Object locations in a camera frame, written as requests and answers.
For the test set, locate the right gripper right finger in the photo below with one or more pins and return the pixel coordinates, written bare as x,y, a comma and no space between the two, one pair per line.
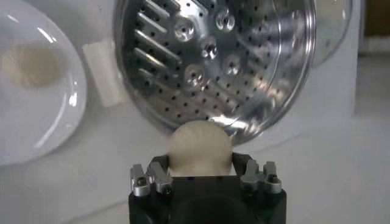
253,176

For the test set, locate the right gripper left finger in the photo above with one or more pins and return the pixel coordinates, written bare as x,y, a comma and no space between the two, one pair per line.
158,178

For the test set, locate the white steamed baozi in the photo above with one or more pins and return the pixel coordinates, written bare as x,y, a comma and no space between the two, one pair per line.
30,64
199,149

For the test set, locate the round glass lid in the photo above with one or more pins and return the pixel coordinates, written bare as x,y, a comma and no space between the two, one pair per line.
332,30

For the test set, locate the steel perforated steamer basket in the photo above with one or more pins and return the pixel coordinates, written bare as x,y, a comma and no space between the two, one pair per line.
213,76

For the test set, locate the white round plate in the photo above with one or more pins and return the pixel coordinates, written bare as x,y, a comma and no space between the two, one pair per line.
45,121

